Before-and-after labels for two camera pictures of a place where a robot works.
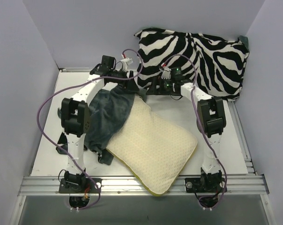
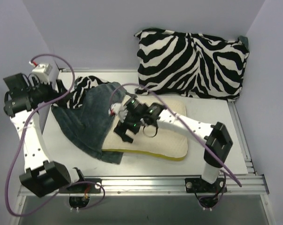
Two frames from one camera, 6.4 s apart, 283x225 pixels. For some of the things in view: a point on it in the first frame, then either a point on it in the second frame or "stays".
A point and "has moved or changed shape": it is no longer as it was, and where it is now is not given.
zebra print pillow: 216,66 stays
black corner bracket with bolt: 85,185 stays
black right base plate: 204,185 stays
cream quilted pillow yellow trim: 156,150 has moved or changed shape
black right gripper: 156,86 to 123,131
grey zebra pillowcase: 108,108 has moved or changed shape
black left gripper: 131,82 to 56,91
